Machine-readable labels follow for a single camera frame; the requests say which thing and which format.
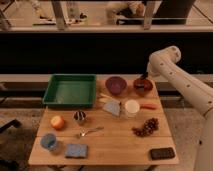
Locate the black handled brush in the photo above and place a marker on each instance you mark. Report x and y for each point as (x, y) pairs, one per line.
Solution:
(139, 83)

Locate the light blue cloth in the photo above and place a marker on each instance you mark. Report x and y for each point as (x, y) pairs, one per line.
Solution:
(112, 107)

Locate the metal spoon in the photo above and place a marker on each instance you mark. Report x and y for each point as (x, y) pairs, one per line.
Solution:
(84, 133)

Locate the blue plastic cup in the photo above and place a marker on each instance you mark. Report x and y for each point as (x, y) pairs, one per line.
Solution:
(49, 142)

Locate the red bowl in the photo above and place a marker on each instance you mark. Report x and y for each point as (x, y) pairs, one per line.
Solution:
(149, 87)

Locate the blue sponge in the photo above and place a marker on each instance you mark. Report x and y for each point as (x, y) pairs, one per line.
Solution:
(76, 151)

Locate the black phone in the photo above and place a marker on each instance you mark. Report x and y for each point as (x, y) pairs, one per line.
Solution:
(162, 153)

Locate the orange apple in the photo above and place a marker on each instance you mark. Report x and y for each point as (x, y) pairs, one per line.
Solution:
(57, 122)

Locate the purple bowl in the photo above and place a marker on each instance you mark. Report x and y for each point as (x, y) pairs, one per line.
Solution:
(115, 85)

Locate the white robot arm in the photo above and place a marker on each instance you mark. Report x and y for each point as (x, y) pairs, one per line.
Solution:
(198, 94)

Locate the green plastic tray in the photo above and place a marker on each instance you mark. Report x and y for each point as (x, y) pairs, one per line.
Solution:
(70, 91)

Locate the wooden table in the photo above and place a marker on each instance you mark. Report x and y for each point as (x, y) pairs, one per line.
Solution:
(116, 144)

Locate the bunch of dark grapes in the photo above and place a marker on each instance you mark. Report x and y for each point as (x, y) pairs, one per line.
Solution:
(147, 128)

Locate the yellow banana toy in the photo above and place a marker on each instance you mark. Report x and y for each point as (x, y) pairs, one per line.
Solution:
(103, 98)

